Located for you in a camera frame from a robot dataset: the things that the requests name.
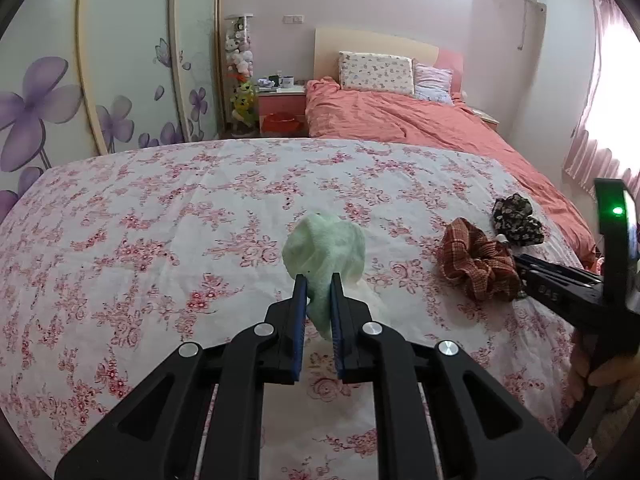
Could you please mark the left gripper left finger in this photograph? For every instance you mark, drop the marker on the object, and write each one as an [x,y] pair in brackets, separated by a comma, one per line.
[199,413]

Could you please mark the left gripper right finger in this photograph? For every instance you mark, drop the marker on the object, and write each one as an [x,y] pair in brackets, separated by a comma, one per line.
[439,414]

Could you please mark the pale green cloth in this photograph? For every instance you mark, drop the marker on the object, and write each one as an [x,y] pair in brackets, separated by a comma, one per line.
[319,246]

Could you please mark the red plaid scrunchie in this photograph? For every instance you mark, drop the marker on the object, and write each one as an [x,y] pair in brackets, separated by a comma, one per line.
[482,268]

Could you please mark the black white patterned scrunchie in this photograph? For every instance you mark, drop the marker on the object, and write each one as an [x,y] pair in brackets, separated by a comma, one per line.
[513,218]

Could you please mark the pink window curtain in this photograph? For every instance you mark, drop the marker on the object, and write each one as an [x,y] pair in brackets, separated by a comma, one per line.
[605,142]

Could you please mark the pink floral tablecloth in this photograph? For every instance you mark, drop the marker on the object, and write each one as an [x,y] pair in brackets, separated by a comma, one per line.
[108,264]

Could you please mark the pink right nightstand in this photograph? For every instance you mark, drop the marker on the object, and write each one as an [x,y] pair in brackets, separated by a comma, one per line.
[486,118]

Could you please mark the pink nightstand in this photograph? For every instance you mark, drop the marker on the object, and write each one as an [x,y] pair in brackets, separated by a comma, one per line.
[282,112]
[486,118]

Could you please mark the pink striped pillow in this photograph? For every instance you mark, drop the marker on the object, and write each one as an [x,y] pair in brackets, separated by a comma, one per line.
[432,84]

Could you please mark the salmon pink bed duvet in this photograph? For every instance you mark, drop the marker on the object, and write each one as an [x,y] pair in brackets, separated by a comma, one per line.
[335,113]

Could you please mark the floral white pillow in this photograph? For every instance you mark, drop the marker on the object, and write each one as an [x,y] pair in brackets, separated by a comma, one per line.
[375,72]

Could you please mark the pink left nightstand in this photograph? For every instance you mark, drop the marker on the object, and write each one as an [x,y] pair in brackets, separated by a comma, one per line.
[282,112]

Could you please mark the white mug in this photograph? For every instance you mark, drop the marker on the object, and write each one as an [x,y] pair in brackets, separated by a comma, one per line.
[287,81]

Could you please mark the floral sliding wardrobe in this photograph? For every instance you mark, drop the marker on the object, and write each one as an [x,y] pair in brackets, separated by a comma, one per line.
[81,78]

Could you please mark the cream wooden headboard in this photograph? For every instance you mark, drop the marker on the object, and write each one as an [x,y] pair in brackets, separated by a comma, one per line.
[329,41]

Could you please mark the plush toy display tube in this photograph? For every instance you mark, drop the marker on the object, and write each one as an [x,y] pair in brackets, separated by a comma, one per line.
[240,88]

